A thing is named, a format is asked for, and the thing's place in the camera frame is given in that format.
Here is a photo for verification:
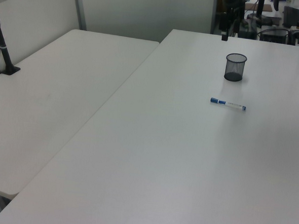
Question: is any black camera stand with flat base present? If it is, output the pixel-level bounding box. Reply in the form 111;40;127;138
0;3;25;76

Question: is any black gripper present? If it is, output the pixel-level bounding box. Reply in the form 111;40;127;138
218;12;233;42

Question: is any black equipment box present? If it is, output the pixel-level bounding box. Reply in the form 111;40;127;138
259;24;290;44

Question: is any black office chair back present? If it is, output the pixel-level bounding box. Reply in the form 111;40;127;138
281;5;299;29

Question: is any black mesh pen cup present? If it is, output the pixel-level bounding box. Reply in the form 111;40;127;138
223;52;248;82

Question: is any blue and white marker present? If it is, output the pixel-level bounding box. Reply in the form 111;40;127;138
210;96;248;112

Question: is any brown cardboard sheet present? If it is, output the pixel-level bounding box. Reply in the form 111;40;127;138
244;3;272;13

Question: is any black monitor stand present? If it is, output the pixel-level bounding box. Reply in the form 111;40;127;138
246;0;274;26

